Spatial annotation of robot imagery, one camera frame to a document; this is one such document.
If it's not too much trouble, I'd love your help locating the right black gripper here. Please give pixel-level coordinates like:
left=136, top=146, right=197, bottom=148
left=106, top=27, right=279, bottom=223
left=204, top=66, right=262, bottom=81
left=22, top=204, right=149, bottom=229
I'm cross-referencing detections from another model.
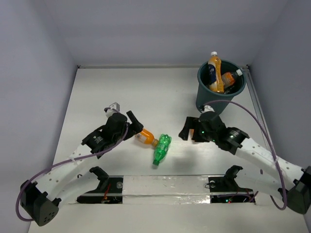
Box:
left=177, top=116, right=217, bottom=142

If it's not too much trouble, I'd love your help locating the small orange bottle white label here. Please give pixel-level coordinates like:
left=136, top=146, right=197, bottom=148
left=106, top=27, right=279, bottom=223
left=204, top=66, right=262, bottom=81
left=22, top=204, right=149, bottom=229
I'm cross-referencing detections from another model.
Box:
left=135, top=129, right=158, bottom=148

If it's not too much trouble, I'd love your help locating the crushed green plastic bottle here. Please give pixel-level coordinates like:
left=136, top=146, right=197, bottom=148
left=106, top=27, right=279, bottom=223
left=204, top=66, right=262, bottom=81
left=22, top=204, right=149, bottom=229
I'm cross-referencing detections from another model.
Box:
left=153, top=134, right=172, bottom=166

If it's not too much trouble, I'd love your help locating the orange bottle blue label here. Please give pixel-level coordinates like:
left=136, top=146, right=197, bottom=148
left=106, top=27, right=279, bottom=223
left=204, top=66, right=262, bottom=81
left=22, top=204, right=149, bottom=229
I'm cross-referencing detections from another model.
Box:
left=208, top=51, right=224, bottom=94

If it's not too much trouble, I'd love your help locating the tall orange bottle white cap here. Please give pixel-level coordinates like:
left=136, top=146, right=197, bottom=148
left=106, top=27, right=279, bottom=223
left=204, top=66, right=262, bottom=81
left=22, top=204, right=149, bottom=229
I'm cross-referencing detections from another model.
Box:
left=221, top=69, right=243, bottom=89

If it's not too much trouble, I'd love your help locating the small orange juice bottle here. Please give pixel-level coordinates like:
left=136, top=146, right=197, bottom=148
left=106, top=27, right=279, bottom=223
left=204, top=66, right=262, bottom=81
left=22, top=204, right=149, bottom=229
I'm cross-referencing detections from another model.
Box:
left=189, top=129, right=194, bottom=140

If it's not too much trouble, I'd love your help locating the clear Pepsi bottle black cap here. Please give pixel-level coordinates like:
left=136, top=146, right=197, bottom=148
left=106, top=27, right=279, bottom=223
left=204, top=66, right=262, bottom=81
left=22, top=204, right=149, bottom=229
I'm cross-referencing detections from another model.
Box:
left=224, top=85, right=236, bottom=95

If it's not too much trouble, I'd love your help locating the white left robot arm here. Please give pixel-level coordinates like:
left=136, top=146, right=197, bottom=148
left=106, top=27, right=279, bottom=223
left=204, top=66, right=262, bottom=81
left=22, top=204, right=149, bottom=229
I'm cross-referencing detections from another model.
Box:
left=17, top=111, right=143, bottom=227

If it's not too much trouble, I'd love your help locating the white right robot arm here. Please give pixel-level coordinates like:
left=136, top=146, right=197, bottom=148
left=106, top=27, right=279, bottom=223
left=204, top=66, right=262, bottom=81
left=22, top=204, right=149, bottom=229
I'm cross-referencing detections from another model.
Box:
left=178, top=110, right=311, bottom=214

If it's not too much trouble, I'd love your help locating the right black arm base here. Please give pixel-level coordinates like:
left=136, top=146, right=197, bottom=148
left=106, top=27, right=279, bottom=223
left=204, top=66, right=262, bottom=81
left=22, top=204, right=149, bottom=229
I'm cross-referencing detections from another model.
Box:
left=204, top=165, right=256, bottom=204

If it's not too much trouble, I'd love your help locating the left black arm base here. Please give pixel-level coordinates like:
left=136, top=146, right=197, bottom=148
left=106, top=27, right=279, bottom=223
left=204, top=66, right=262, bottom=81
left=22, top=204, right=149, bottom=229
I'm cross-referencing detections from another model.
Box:
left=76, top=166, right=124, bottom=204

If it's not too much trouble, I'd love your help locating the dark teal plastic bin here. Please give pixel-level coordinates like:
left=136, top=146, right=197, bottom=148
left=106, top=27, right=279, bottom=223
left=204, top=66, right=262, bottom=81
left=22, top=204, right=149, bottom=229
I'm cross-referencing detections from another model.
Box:
left=196, top=59, right=247, bottom=116

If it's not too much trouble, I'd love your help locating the silver tape strip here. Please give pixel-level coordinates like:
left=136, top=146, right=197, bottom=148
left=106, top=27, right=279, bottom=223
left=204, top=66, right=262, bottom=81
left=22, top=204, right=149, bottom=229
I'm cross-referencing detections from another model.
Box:
left=122, top=175, right=210, bottom=204

